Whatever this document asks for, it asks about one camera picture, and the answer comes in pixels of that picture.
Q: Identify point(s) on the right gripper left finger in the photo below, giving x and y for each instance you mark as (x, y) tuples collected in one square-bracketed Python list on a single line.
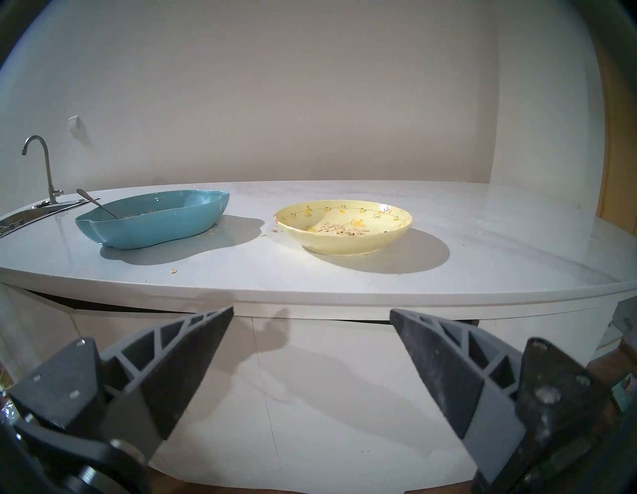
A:
[(164, 378)]

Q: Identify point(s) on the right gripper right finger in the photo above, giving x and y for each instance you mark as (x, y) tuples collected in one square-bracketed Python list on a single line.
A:
[(448, 378)]

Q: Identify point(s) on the metal spoon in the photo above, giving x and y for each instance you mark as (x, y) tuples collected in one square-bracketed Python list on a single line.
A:
[(92, 200)]

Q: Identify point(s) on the blue flower-shaped bowl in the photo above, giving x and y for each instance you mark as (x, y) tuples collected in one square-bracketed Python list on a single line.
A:
[(159, 224)]

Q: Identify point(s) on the yellow floral bowl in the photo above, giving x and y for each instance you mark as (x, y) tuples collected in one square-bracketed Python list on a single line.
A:
[(348, 244)]

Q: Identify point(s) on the small oat cereal portion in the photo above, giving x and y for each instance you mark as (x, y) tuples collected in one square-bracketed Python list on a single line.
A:
[(341, 229)]

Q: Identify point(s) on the white counter cabinet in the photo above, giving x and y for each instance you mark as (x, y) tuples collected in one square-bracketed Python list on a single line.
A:
[(323, 388)]

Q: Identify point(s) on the stainless steel sink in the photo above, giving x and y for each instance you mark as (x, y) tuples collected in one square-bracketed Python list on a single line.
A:
[(35, 213)]

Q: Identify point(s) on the steel gooseneck faucet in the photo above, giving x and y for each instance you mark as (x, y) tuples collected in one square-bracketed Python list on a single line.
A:
[(48, 174)]

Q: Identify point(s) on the wooden door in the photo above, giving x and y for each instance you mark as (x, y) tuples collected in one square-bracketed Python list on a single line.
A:
[(619, 164)]

